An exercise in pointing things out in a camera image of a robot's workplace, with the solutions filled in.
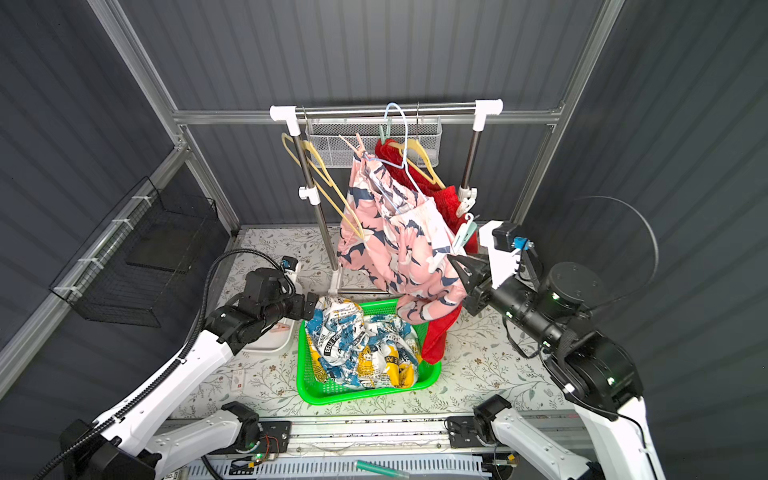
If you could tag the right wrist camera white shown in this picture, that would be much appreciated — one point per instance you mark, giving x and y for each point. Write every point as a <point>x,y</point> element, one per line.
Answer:
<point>505,249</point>

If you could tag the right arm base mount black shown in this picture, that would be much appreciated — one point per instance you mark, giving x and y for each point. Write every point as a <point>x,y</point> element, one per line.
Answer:
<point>462,432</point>

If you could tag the green clothespin on rack top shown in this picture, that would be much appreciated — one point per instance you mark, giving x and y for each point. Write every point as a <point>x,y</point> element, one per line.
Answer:
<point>385,131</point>

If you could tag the pink clothespin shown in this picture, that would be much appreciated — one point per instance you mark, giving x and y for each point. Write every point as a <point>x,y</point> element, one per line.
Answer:
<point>280,328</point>

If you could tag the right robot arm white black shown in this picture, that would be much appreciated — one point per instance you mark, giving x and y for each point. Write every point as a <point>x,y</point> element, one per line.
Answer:
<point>594,373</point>

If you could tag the white clothespin on red shorts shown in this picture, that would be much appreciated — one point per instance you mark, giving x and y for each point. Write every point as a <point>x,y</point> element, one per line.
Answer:
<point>465,206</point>

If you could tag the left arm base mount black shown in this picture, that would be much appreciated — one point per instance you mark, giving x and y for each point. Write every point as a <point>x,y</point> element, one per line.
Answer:
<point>273,438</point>

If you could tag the light green clothespin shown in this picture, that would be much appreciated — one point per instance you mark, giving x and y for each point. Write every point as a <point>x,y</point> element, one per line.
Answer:
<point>464,234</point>

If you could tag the black wire wall basket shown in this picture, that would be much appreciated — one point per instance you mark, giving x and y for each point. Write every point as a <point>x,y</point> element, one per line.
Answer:
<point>143,260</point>

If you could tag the white wire mesh basket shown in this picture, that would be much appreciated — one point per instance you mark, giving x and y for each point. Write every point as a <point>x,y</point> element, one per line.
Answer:
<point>330,136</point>

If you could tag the yellow hanger of printed shorts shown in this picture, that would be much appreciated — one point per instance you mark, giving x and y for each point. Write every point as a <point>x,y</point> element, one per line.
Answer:
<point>305,154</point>

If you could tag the pink navy patterned shorts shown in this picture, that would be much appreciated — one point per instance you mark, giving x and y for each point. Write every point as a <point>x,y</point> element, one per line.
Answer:
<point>357,255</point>

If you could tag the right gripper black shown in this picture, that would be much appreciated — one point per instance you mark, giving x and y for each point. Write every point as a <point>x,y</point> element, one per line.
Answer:
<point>478,288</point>

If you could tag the light blue wire hanger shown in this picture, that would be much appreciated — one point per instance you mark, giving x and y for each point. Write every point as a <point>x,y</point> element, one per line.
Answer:
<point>401,178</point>

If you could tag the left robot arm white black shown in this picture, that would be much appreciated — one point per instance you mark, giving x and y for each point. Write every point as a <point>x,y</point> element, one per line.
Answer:
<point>124,441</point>

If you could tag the white plastic tray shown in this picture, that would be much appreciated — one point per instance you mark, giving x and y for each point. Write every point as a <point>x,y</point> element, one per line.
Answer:
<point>272,344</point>

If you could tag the blue yellow white printed shorts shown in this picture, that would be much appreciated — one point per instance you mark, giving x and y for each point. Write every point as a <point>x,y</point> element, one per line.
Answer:
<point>361,351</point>

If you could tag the green marker pen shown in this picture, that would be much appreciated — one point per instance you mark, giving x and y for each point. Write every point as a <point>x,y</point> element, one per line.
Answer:
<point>381,470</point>

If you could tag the green plastic basket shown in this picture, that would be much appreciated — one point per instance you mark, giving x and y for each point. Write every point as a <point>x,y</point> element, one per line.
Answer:
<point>318,394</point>

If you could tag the red shorts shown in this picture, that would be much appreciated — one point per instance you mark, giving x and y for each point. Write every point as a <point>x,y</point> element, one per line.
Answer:
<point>433,291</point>

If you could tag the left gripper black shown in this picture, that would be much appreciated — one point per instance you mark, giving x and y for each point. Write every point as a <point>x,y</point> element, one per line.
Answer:
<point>308,306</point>

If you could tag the yellow hanger of red shorts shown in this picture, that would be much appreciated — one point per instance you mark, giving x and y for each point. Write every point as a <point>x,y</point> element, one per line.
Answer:
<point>413,154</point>

